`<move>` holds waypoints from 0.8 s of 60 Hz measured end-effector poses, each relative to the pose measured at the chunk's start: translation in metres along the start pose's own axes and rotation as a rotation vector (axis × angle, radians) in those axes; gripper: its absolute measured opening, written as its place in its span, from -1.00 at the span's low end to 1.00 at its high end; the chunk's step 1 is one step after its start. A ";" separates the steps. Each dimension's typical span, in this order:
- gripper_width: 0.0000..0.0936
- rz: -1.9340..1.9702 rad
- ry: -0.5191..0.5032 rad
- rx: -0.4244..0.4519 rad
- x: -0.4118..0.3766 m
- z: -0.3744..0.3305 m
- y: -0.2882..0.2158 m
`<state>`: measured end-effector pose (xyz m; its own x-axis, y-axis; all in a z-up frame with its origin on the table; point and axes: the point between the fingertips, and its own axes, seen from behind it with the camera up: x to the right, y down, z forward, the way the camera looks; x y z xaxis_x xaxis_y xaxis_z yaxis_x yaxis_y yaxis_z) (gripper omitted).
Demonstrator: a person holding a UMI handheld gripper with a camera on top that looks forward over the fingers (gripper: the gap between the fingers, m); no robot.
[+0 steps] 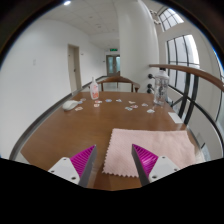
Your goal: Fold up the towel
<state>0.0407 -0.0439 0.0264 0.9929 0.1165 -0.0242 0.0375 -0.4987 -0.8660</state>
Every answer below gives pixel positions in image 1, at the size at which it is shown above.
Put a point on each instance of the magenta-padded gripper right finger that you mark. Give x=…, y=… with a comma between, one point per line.
x=156, y=168

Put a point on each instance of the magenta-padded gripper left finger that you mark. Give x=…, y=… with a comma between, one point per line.
x=71, y=168

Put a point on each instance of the pink towel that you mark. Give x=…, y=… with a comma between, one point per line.
x=160, y=143

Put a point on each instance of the white paper card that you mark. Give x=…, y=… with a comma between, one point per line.
x=175, y=117

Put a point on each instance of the small paper card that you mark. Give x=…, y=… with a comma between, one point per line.
x=150, y=111
x=132, y=102
x=108, y=100
x=134, y=106
x=96, y=105
x=119, y=100
x=83, y=99
x=79, y=108
x=144, y=104
x=98, y=101
x=128, y=108

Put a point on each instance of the clear plastic water bottle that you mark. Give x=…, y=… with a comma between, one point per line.
x=161, y=88

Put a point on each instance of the hand sanitizer pump bottle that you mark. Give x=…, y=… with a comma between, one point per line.
x=94, y=90

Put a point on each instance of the wooden chair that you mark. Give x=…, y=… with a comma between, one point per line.
x=118, y=79

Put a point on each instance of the beige single door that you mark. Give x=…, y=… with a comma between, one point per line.
x=74, y=68

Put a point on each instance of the wooden handrail with black posts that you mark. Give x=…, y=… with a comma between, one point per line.
x=186, y=71

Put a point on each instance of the glass double door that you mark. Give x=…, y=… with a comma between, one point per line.
x=113, y=65

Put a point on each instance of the tall gridded window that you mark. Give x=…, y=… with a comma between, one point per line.
x=181, y=50

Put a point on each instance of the green exit sign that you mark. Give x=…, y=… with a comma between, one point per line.
x=113, y=50

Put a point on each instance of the arched upper window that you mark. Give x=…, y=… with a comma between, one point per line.
x=170, y=19

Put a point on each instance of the round ceiling light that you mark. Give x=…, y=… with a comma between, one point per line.
x=67, y=3

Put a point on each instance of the white wall switch plate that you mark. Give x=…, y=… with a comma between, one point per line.
x=34, y=62

